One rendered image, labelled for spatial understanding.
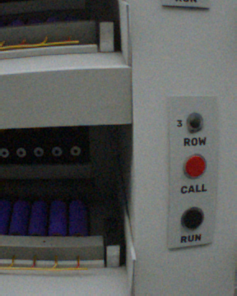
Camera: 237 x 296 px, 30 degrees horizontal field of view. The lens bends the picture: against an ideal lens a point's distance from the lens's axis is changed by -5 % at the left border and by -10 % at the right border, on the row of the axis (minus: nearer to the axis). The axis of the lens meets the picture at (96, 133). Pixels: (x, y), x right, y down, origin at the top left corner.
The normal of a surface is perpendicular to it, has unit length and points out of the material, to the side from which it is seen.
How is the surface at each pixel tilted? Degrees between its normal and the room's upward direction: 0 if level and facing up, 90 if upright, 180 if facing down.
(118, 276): 17
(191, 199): 90
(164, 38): 90
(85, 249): 107
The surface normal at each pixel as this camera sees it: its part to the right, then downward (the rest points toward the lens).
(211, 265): 0.03, 0.11
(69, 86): 0.04, 0.39
